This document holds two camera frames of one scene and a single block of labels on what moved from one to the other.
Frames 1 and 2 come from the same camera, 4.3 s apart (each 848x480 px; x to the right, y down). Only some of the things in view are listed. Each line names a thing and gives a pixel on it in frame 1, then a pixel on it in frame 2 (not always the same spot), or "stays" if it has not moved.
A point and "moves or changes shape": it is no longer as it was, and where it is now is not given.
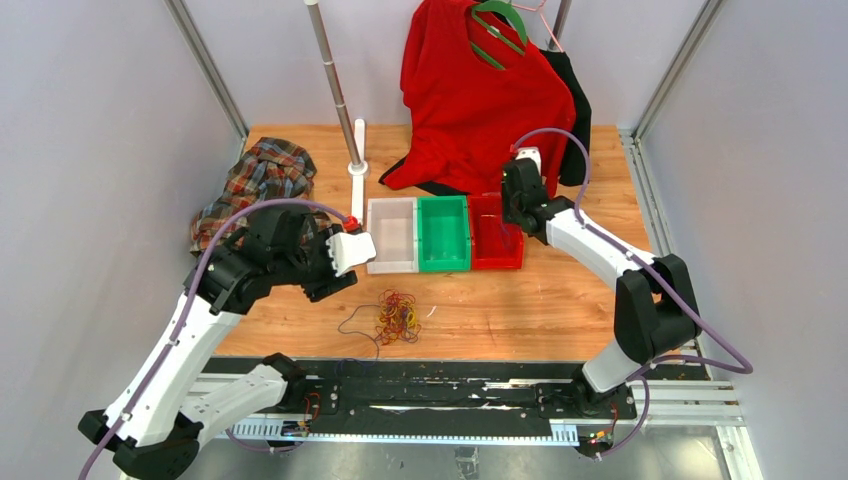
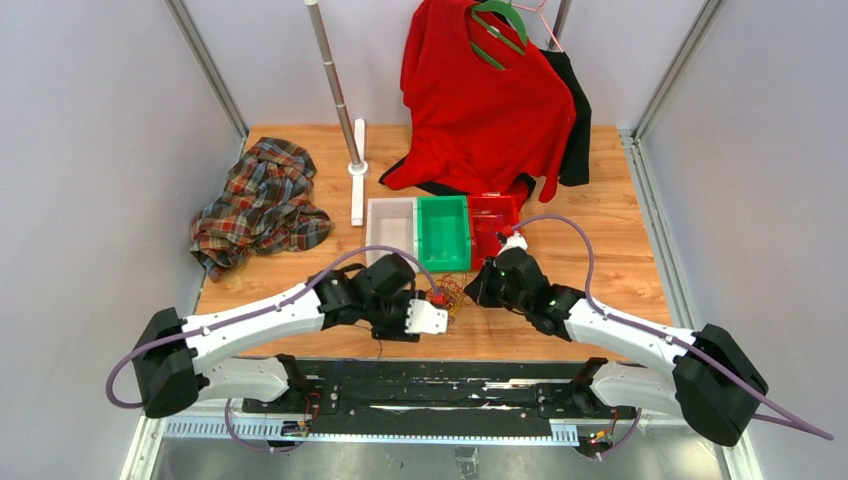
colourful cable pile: [397, 318] moves or changes shape
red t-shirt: [461, 113] stays
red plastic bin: [494, 245] stays
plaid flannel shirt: [269, 170] stays
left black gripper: [330, 282] to [397, 332]
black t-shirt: [575, 169] stays
